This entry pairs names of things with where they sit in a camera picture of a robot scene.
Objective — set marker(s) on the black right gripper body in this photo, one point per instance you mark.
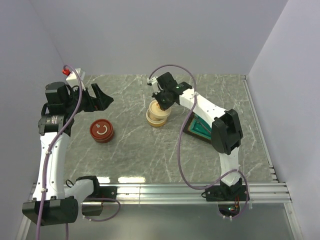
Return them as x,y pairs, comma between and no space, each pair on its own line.
162,99

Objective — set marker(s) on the cream round lid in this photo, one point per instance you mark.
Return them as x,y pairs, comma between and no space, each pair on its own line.
156,113

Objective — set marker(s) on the red round lid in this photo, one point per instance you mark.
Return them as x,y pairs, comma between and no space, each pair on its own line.
101,126

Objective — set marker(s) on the steel serving tongs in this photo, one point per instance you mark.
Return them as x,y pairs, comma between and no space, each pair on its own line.
197,119

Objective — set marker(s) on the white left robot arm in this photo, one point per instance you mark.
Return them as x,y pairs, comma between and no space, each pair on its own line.
52,203

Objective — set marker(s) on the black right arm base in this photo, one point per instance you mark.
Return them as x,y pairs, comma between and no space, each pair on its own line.
224,193

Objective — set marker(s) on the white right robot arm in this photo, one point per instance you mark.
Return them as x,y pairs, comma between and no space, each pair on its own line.
225,127

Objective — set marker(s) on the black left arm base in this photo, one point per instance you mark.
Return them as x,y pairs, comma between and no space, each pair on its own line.
94,204

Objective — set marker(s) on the cream round container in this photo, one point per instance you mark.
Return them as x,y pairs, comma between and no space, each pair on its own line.
153,121

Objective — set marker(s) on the brown steel-lined container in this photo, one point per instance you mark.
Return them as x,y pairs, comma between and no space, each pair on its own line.
105,138

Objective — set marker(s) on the teal square ceramic plate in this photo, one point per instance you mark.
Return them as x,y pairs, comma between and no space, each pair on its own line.
193,129

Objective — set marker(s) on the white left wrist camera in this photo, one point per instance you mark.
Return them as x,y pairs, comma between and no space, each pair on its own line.
72,79

